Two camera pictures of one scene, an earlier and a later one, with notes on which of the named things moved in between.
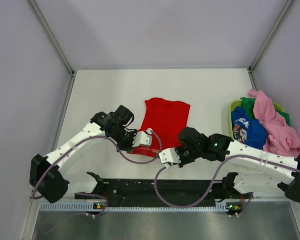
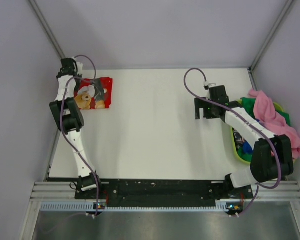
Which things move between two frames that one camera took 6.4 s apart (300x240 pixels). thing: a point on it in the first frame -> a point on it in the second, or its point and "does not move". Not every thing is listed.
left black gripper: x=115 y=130 -> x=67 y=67
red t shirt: x=166 y=118 -> x=93 y=95
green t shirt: x=248 y=105 does not move
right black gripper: x=183 y=162 -> x=199 y=104
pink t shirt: x=281 y=137 does not move
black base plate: x=163 y=192 does not move
